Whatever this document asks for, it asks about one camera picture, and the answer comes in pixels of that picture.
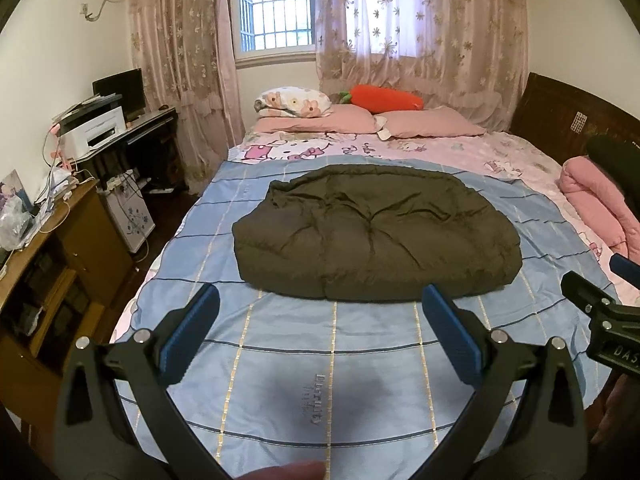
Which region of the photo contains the person's right forearm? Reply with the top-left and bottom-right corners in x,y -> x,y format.
592,375 -> 628,443

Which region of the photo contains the black computer desk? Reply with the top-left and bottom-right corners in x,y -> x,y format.
75,106 -> 183,196

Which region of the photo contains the pink folded quilt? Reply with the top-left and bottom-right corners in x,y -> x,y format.
559,156 -> 640,261

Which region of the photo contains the olive green padded jacket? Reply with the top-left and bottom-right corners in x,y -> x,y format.
231,164 -> 523,303

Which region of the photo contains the wooden cabinet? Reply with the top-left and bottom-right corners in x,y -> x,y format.
0,177 -> 136,441

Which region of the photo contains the barred window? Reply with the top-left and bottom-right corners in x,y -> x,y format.
227,0 -> 351,68

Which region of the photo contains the black computer monitor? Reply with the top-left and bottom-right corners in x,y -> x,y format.
92,68 -> 147,116

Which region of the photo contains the person's left hand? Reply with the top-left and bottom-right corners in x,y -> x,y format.
239,461 -> 328,480

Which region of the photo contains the white floral small cabinet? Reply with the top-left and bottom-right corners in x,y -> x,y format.
100,169 -> 156,253

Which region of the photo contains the pink desk lamp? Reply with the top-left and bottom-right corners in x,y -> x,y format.
47,122 -> 76,171

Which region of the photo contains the white printer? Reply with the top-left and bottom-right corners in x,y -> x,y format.
59,94 -> 128,157

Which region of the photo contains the pink pillow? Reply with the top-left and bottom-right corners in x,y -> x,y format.
375,106 -> 487,139
255,105 -> 378,135

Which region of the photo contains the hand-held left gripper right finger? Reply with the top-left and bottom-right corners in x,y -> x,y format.
410,282 -> 589,480

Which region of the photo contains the floral pillow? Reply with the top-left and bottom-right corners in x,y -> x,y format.
254,86 -> 332,118

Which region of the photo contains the dark wooden headboard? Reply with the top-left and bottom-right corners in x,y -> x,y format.
509,72 -> 640,181

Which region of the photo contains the pink floral lace curtain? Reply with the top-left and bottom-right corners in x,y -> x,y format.
315,0 -> 531,128
125,0 -> 246,196

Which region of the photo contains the blue plaid blanket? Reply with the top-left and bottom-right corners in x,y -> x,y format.
112,157 -> 621,480

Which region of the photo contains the photo frame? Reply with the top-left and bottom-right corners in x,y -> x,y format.
0,169 -> 35,211

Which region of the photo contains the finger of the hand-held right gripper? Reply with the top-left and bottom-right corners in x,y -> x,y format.
609,254 -> 640,286
560,270 -> 618,322

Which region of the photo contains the white cable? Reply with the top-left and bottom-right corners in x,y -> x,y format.
30,170 -> 101,233

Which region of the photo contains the clear plastic bag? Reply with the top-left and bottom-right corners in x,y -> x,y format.
0,195 -> 38,252

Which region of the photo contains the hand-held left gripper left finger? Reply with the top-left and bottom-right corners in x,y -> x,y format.
52,282 -> 232,480

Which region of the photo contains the orange carrot plush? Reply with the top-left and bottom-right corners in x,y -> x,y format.
339,84 -> 425,113

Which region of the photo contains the black rounded object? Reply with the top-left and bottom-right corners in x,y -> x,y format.
586,135 -> 640,196

